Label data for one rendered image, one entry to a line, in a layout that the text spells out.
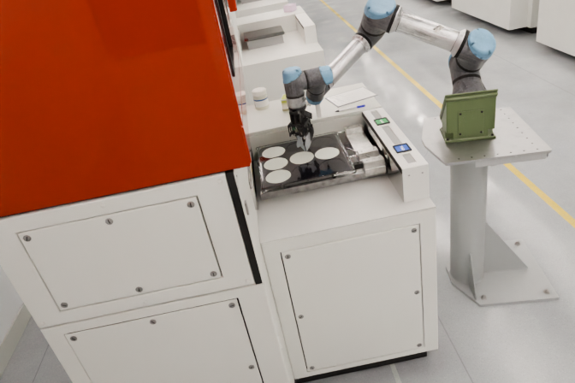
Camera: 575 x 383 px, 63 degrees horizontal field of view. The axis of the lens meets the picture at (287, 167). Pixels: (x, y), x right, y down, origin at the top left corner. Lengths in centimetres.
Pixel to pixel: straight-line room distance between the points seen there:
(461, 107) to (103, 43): 142
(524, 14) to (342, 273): 511
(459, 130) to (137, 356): 150
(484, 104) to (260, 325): 123
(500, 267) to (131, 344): 181
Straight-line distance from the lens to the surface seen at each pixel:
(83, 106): 123
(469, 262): 248
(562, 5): 552
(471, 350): 233
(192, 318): 157
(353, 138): 207
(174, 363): 173
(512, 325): 245
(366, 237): 169
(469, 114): 207
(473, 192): 224
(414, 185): 170
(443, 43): 203
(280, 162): 192
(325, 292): 182
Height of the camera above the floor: 180
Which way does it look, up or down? 29 degrees down
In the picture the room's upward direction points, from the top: 11 degrees counter-clockwise
